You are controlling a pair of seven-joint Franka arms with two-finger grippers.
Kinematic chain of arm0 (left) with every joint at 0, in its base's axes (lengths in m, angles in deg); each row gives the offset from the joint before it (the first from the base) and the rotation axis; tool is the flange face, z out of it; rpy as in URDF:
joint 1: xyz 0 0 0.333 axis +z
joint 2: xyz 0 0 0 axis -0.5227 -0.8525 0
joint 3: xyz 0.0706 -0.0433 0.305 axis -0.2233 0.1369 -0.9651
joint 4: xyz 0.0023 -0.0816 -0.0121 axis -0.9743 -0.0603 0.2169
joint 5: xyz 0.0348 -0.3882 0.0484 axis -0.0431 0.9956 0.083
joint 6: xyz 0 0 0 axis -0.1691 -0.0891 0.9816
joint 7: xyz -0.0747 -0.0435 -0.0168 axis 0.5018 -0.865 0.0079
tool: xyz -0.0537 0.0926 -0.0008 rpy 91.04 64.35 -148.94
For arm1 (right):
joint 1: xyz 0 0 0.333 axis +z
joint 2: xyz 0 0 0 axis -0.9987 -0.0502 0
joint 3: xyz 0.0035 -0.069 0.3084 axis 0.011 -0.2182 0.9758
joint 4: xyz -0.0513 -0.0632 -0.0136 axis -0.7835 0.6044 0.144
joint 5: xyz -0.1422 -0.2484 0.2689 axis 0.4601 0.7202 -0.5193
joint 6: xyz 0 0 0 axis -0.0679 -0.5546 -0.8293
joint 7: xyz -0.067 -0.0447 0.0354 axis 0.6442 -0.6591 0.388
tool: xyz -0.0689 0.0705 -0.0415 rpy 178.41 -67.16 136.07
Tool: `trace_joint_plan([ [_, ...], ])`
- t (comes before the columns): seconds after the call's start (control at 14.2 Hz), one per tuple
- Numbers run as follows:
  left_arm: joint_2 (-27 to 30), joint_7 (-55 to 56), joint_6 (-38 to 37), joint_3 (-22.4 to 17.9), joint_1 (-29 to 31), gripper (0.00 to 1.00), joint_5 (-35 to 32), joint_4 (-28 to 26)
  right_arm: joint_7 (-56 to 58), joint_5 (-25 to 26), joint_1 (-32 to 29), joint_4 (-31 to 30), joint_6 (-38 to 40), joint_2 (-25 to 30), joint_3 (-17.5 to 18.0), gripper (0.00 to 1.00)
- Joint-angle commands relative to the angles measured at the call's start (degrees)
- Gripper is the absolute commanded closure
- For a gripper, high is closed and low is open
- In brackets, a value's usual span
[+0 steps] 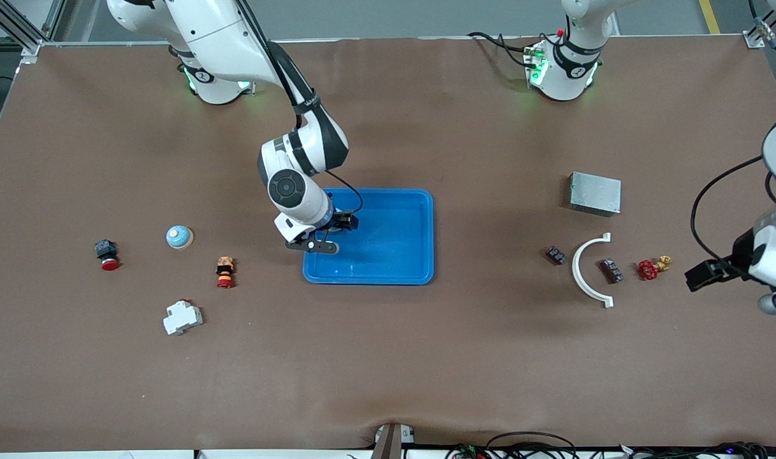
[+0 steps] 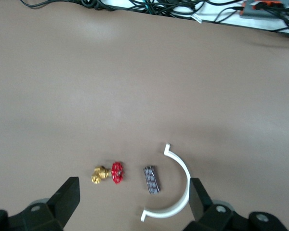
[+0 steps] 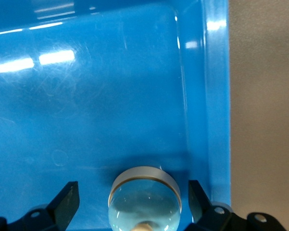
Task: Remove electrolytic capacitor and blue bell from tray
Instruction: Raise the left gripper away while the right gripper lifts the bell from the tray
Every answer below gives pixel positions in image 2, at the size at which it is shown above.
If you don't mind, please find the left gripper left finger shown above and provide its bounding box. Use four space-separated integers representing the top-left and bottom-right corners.
0 177 80 231

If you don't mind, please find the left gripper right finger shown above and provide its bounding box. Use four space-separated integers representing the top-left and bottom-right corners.
184 177 289 231

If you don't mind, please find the brass valve red handwheel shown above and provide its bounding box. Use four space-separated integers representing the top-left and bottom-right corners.
91 161 124 185

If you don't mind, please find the grey orange power strip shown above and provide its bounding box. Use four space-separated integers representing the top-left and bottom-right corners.
239 0 289 17

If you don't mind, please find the white half-ring clamp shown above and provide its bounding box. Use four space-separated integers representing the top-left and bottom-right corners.
140 143 191 222

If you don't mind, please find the black cable bundle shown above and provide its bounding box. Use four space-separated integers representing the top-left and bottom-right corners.
19 0 289 39

